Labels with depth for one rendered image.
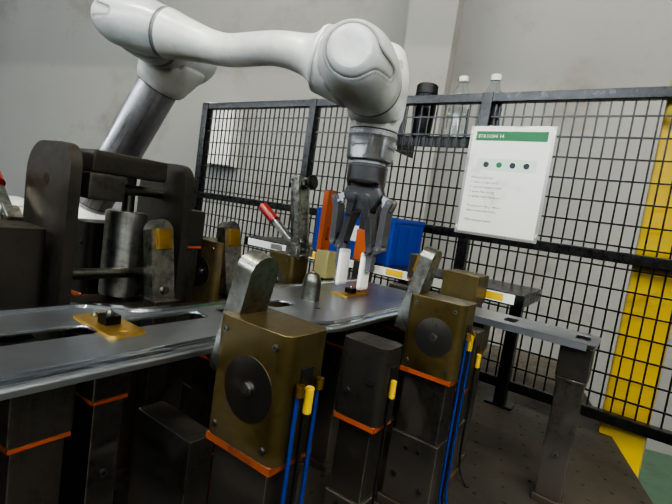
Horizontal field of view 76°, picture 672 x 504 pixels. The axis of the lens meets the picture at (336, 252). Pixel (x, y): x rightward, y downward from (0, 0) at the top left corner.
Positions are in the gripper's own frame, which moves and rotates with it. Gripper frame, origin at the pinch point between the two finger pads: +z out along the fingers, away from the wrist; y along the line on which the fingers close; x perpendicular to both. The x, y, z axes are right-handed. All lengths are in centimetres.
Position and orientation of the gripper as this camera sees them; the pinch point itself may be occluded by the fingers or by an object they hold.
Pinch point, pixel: (353, 269)
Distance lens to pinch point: 83.4
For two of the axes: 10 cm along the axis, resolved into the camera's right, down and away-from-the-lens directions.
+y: 8.1, 1.7, -5.7
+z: -1.4, 9.9, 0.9
